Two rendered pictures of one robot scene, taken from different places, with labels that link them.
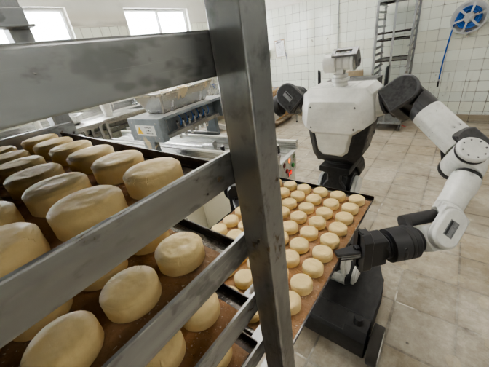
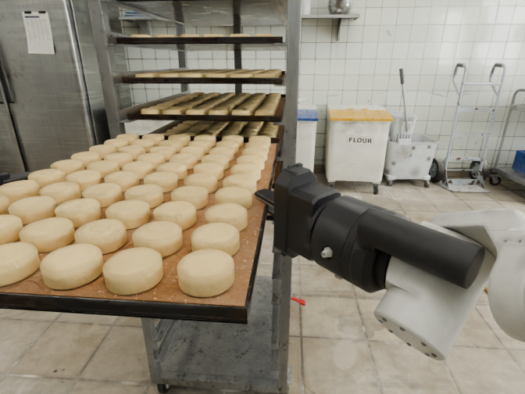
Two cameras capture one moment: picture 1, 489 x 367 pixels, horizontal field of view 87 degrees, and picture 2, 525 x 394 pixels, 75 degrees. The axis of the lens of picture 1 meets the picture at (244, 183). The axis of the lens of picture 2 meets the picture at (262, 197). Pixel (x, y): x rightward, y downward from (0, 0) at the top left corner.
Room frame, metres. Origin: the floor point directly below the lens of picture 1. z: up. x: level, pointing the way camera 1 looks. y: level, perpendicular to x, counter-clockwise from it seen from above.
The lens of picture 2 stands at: (1.15, -0.24, 1.18)
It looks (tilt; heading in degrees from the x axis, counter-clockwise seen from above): 22 degrees down; 143
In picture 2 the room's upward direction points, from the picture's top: straight up
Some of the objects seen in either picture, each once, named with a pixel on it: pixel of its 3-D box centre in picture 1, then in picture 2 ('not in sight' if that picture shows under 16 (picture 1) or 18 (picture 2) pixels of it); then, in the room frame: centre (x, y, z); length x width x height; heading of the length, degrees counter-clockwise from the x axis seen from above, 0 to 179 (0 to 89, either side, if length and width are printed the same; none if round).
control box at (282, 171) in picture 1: (287, 166); not in sight; (1.55, -0.30, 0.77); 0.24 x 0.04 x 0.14; 144
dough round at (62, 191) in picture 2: (316, 223); (60, 193); (0.62, -0.20, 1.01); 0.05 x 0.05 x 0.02
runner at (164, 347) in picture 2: not in sight; (187, 298); (0.00, 0.21, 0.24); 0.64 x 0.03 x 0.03; 138
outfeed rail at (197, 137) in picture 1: (190, 137); not in sight; (2.24, 0.41, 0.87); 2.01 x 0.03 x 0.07; 54
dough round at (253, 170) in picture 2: (231, 221); (245, 173); (0.69, 0.06, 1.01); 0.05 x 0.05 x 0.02
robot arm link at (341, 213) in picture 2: (236, 193); (322, 226); (0.89, 0.04, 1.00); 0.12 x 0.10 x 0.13; 3
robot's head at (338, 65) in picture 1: (339, 65); not in sight; (1.00, -0.41, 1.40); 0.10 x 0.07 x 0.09; 48
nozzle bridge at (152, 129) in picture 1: (184, 127); not in sight; (2.06, 0.41, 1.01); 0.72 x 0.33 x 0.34; 144
